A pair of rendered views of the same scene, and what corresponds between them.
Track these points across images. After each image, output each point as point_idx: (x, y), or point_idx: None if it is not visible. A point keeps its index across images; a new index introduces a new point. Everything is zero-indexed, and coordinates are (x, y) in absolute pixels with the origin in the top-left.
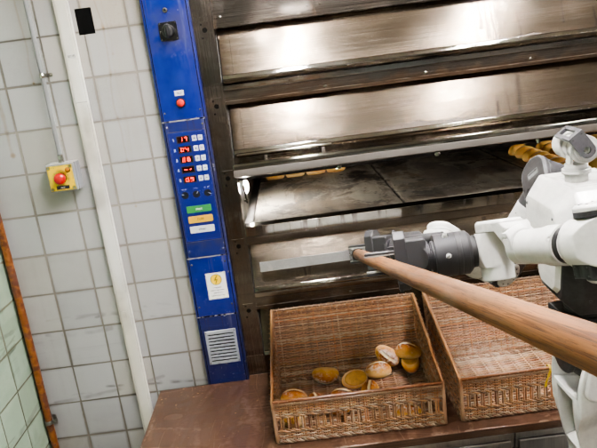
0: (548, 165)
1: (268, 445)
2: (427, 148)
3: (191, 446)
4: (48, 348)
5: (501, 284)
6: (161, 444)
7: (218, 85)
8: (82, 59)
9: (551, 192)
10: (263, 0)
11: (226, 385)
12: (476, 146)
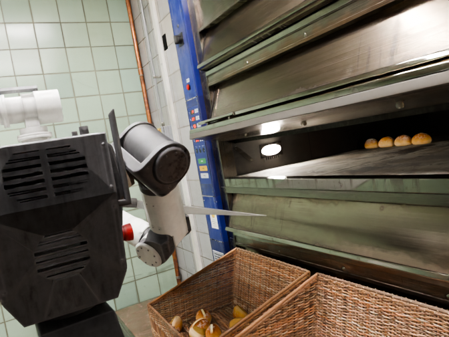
0: (123, 134)
1: (152, 335)
2: (270, 117)
3: (145, 314)
4: None
5: (143, 261)
6: (145, 306)
7: (204, 72)
8: (166, 65)
9: (30, 160)
10: (216, 1)
11: (220, 293)
12: (305, 114)
